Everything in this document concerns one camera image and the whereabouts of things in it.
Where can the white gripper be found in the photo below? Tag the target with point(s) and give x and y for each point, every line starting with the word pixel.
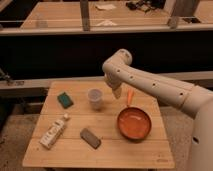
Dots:
pixel 117 92

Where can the white ceramic cup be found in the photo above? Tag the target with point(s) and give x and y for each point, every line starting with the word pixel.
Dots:
pixel 95 98

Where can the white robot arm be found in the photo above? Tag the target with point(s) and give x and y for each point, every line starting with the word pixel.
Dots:
pixel 191 99

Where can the orange frying pan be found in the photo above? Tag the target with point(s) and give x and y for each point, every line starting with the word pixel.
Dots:
pixel 133 123

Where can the wooden table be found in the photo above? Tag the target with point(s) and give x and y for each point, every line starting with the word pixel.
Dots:
pixel 115 151

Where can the green sponge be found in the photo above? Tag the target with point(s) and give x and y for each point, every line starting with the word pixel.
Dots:
pixel 65 100

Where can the grey rectangular block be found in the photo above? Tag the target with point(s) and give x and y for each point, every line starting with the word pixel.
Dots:
pixel 90 138

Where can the folded white paper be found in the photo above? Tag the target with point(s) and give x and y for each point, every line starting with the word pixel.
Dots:
pixel 106 23

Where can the white bottle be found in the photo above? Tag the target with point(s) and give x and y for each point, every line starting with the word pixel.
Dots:
pixel 52 134

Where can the white paper on bench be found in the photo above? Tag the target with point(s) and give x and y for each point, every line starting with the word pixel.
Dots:
pixel 105 7

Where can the black items on bench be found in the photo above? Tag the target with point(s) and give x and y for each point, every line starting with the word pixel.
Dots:
pixel 142 5

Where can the grey metal post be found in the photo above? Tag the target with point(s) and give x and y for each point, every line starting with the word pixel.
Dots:
pixel 84 7

